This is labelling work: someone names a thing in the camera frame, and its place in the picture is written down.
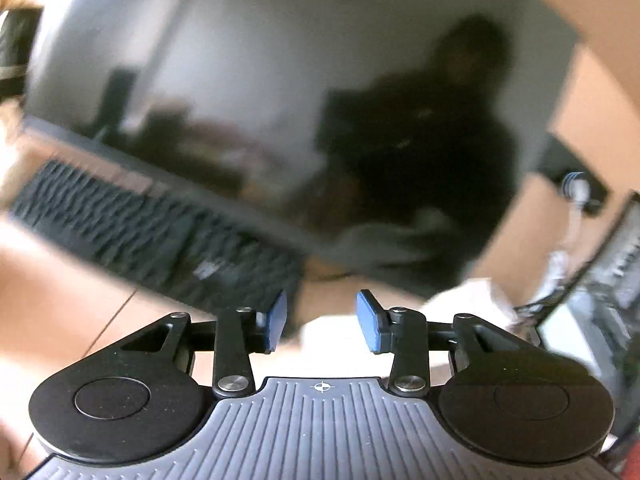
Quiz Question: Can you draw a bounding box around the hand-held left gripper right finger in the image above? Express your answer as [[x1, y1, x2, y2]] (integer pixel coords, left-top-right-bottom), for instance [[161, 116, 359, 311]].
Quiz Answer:
[[355, 289, 547, 397]]

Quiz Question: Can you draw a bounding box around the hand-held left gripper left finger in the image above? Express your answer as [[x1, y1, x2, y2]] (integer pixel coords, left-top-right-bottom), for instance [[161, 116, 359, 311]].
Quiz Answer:
[[119, 289, 289, 398]]

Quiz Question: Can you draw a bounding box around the white striped shirt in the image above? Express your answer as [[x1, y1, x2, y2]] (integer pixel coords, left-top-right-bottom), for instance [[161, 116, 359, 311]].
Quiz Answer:
[[300, 277, 523, 360]]

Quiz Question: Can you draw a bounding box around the black computer keyboard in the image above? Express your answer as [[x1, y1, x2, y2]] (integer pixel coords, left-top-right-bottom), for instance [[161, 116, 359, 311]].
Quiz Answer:
[[10, 160, 307, 322]]

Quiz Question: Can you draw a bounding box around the white-framed monitor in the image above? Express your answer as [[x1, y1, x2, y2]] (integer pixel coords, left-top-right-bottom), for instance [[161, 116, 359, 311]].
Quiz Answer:
[[534, 200, 640, 443]]

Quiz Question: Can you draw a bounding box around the black flat device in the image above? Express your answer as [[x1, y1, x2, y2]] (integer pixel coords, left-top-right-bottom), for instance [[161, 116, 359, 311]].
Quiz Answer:
[[537, 134, 610, 217]]

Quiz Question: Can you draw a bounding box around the large dark computer monitor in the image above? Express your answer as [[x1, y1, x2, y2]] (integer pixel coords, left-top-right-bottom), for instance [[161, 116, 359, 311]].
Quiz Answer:
[[22, 0, 583, 303]]

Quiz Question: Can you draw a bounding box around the white cable bundle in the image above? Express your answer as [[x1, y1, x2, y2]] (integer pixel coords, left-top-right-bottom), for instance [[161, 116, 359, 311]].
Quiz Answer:
[[542, 172, 592, 303]]

